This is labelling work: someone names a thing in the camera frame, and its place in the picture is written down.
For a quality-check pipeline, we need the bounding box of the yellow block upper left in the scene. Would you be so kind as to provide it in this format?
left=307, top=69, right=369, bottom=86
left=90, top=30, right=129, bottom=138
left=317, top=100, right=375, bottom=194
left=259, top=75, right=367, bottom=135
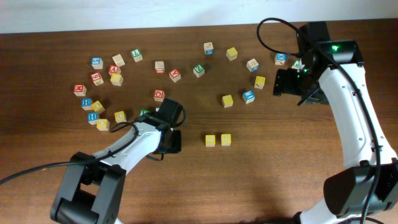
left=110, top=73, right=124, bottom=86

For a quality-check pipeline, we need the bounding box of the blue side block far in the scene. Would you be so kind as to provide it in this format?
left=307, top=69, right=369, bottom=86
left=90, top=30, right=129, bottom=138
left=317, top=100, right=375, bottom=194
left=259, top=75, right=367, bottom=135
left=203, top=42, right=214, bottom=55

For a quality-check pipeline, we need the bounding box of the green J block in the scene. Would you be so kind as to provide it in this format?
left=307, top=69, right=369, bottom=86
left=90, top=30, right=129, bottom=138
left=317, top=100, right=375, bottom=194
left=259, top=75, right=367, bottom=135
left=291, top=60, right=302, bottom=70

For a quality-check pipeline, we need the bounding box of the red Q block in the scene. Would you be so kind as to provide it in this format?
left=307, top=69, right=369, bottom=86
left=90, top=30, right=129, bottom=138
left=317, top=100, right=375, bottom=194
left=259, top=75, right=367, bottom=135
left=154, top=90, right=165, bottom=102

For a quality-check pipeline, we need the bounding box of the blue D block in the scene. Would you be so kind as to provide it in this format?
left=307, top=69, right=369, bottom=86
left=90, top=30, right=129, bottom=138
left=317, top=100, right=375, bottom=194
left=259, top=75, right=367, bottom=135
left=246, top=58, right=259, bottom=72

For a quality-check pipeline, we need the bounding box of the green Z block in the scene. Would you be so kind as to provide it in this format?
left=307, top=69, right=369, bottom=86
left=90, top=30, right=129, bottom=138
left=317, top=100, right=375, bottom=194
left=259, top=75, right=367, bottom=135
left=193, top=64, right=205, bottom=78

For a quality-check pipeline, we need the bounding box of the blue I block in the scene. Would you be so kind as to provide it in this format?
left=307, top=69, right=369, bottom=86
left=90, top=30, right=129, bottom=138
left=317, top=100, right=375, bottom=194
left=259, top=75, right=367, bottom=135
left=243, top=90, right=255, bottom=104

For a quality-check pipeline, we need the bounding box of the yellow S block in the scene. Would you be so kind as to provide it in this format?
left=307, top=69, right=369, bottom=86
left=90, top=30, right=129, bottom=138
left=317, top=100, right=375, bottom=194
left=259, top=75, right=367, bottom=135
left=205, top=135, right=216, bottom=147
left=221, top=133, right=232, bottom=146

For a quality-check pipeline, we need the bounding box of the yellow o block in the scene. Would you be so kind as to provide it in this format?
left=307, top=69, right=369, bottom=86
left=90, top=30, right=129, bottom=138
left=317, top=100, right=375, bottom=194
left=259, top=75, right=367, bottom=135
left=90, top=101, right=105, bottom=114
left=96, top=119, right=110, bottom=131

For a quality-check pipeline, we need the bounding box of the red M block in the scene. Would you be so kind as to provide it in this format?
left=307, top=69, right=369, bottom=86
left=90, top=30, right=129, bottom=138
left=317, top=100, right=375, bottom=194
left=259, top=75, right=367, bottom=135
left=73, top=85, right=87, bottom=96

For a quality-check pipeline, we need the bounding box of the yellow C block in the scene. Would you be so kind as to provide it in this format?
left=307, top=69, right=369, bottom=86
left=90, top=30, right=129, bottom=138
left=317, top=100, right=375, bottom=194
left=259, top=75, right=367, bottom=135
left=114, top=111, right=127, bottom=123

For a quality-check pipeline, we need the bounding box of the yellow block pencil side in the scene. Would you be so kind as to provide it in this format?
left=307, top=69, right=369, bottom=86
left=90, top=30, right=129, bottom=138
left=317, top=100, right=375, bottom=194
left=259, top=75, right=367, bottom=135
left=254, top=76, right=266, bottom=89

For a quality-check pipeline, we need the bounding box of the red a block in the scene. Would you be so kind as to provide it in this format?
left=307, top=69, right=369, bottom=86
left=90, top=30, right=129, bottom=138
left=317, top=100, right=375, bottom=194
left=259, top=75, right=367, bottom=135
left=108, top=65, right=121, bottom=76
left=169, top=68, right=182, bottom=82

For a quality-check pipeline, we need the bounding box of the blue S block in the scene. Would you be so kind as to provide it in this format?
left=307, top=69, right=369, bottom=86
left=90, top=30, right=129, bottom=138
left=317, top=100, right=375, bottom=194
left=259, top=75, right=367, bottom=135
left=91, top=57, right=103, bottom=70

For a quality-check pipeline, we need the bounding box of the red 6 block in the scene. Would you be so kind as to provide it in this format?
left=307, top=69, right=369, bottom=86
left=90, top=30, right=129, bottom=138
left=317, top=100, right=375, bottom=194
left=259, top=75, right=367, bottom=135
left=90, top=72, right=104, bottom=86

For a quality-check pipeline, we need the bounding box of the plain wooden block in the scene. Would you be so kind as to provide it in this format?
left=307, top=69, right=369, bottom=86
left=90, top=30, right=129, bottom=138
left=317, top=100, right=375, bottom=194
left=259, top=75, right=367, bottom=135
left=112, top=54, right=125, bottom=67

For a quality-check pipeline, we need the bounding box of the green L block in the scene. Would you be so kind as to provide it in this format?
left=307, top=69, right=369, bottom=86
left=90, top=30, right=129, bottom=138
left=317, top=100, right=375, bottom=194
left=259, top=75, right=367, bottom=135
left=131, top=49, right=143, bottom=62

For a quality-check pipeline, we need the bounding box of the blue H block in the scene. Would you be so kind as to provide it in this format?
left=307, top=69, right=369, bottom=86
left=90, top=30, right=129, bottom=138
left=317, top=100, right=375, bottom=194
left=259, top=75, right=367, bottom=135
left=81, top=98, right=93, bottom=111

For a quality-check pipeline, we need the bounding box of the yellow O block upper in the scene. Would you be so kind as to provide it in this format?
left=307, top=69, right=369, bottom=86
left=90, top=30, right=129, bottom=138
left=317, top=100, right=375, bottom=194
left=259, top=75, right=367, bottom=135
left=90, top=101, right=105, bottom=114

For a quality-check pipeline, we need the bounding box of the blue plus block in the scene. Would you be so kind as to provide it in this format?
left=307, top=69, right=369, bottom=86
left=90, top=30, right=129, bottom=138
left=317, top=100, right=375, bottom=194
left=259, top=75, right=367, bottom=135
left=87, top=112, right=99, bottom=125

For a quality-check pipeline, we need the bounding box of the red A block centre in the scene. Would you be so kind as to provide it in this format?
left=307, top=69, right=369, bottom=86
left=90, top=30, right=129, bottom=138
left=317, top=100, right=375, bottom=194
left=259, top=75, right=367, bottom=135
left=169, top=68, right=182, bottom=82

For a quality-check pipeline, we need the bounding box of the red side plain block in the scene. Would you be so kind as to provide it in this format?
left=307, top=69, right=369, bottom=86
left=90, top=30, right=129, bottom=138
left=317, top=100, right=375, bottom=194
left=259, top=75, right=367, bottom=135
left=155, top=61, right=165, bottom=73

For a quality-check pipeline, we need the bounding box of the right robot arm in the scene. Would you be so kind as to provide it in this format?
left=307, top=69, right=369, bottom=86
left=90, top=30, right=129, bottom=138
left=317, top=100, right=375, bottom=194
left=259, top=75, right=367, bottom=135
left=273, top=22, right=397, bottom=223

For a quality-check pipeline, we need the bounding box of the yellow top block far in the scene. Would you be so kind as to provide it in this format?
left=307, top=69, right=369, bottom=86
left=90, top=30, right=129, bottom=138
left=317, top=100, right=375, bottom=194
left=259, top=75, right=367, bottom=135
left=226, top=47, right=238, bottom=61

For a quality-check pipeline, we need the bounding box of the green V block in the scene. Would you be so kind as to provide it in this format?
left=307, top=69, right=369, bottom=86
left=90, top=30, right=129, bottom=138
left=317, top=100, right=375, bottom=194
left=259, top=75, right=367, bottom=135
left=139, top=109, right=150, bottom=116

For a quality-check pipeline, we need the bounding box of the red A block left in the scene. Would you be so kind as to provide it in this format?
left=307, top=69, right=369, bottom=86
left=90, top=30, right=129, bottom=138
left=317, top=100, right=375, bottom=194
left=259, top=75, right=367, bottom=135
left=108, top=65, right=121, bottom=76

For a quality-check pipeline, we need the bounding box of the yellow umbrella block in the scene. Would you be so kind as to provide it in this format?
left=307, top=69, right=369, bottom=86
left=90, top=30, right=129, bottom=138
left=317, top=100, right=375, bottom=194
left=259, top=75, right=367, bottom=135
left=222, top=95, right=233, bottom=108

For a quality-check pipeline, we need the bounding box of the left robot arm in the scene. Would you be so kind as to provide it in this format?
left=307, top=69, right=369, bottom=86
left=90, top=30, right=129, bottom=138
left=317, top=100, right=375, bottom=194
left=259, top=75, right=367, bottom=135
left=50, top=98, right=186, bottom=224

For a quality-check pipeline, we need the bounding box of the yellow O block lower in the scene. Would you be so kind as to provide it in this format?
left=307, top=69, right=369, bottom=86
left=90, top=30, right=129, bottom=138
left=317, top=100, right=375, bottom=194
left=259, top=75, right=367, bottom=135
left=96, top=119, right=110, bottom=131

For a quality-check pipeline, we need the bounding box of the blue X block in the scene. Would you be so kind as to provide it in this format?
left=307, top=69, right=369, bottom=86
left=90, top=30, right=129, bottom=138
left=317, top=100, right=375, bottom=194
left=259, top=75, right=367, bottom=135
left=274, top=53, right=287, bottom=65

